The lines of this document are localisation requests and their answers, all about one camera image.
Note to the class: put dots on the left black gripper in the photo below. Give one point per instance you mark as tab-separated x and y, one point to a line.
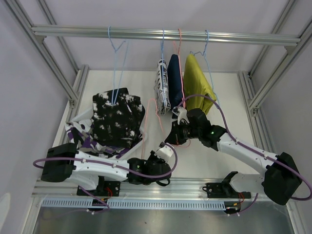
152	156

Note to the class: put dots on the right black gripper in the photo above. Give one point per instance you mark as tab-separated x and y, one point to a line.
174	137

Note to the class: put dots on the white black lettered trousers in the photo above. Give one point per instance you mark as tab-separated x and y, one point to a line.
161	88

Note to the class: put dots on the navy blue trousers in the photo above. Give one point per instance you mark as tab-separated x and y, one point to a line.
174	81

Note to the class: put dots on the black white patterned trousers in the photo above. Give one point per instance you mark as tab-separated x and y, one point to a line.
117	118

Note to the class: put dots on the purple camouflage trousers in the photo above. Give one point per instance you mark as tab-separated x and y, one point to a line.
79	133

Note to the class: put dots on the white plastic basket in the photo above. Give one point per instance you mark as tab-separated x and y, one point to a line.
88	114

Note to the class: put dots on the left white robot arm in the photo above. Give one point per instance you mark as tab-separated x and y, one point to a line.
66	163

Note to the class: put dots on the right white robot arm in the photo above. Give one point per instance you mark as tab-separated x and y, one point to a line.
277	175

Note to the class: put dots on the yellow green trousers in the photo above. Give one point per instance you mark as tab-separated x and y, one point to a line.
195	83

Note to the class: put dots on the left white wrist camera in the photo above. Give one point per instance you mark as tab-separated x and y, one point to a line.
164	152

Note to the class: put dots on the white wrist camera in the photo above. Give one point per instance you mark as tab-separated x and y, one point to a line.
164	152
180	114

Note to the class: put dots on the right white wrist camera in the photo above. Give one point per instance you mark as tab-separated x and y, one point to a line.
180	114

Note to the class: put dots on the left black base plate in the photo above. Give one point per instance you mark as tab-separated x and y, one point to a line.
107	188

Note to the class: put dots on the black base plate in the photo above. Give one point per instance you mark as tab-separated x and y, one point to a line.
107	188
223	190

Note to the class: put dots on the grey slotted cable duct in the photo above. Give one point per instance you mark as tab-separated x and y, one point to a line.
135	204

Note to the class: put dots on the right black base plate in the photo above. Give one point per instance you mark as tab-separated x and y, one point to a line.
223	190

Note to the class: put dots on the aluminium front rail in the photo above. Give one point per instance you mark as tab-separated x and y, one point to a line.
178	189

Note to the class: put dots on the aluminium hanging rail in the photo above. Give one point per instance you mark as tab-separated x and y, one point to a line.
161	34

